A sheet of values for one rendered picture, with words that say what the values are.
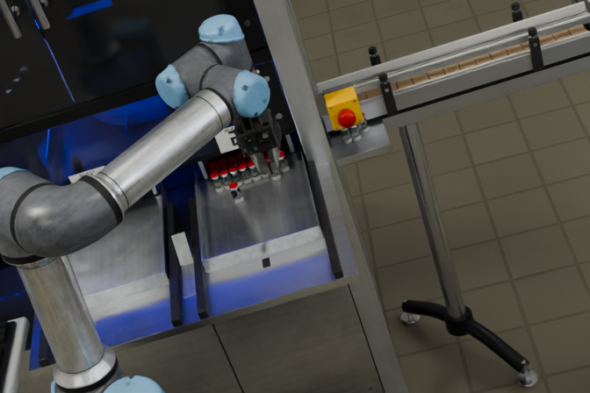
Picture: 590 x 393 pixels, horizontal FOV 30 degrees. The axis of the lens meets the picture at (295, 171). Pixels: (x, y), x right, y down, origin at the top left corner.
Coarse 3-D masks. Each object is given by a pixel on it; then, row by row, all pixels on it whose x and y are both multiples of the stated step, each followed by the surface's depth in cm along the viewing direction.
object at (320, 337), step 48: (288, 0) 323; (336, 288) 275; (192, 336) 278; (240, 336) 280; (288, 336) 282; (336, 336) 284; (48, 384) 281; (192, 384) 287; (288, 384) 291; (336, 384) 294
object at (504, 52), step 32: (512, 32) 265; (544, 32) 256; (576, 32) 258; (384, 64) 263; (416, 64) 266; (448, 64) 258; (480, 64) 258; (512, 64) 257; (544, 64) 258; (576, 64) 259; (384, 96) 256; (416, 96) 259; (448, 96) 260; (480, 96) 261
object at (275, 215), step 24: (216, 192) 255; (264, 192) 250; (288, 192) 248; (312, 192) 241; (216, 216) 248; (240, 216) 246; (264, 216) 243; (288, 216) 241; (312, 216) 238; (216, 240) 241; (240, 240) 239; (264, 240) 231; (288, 240) 231; (312, 240) 232; (216, 264) 232
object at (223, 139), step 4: (228, 128) 244; (232, 128) 244; (220, 132) 245; (224, 132) 245; (216, 136) 245; (220, 136) 245; (224, 136) 245; (228, 136) 245; (232, 136) 245; (216, 140) 246; (220, 140) 246; (224, 140) 246; (228, 140) 246; (220, 144) 246; (224, 144) 246; (228, 144) 246; (232, 144) 247; (220, 148) 247; (224, 148) 247; (228, 148) 247; (232, 148) 247; (236, 148) 247; (220, 152) 247; (224, 152) 248
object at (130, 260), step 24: (144, 216) 256; (120, 240) 251; (144, 240) 248; (72, 264) 248; (96, 264) 246; (120, 264) 243; (144, 264) 241; (168, 264) 237; (96, 288) 239; (120, 288) 233; (144, 288) 233
